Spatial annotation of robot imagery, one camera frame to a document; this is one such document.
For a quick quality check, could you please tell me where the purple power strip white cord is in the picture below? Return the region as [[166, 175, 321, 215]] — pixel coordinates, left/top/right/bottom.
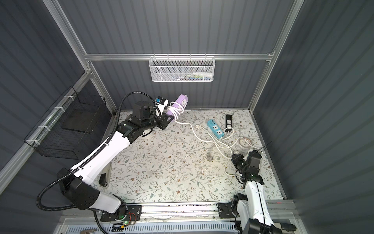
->
[[166, 94, 243, 164]]

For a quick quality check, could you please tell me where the teal power strip white cord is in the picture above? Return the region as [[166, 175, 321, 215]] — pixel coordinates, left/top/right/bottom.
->
[[194, 119, 253, 150]]

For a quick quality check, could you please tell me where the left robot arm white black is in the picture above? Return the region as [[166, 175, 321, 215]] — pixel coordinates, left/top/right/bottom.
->
[[60, 101, 174, 214]]

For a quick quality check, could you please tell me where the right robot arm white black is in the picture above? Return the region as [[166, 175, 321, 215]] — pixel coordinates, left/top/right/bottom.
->
[[231, 150, 282, 234]]

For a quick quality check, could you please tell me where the black beige stapler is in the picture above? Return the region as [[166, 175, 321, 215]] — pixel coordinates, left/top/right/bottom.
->
[[99, 162, 112, 187]]

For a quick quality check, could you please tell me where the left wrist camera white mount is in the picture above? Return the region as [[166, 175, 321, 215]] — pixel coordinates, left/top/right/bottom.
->
[[155, 96, 168, 117]]

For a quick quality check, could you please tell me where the white wire mesh basket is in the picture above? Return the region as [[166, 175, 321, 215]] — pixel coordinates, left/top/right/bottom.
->
[[149, 55, 216, 82]]

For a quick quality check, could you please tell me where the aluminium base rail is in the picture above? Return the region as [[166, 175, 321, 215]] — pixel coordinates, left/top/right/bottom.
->
[[58, 200, 300, 224]]

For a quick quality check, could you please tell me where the black corrugated cable conduit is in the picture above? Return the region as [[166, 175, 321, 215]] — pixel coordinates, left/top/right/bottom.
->
[[35, 91, 155, 212]]

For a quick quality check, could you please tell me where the black wire basket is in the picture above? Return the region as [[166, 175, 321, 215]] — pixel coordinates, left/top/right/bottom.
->
[[24, 82, 112, 160]]

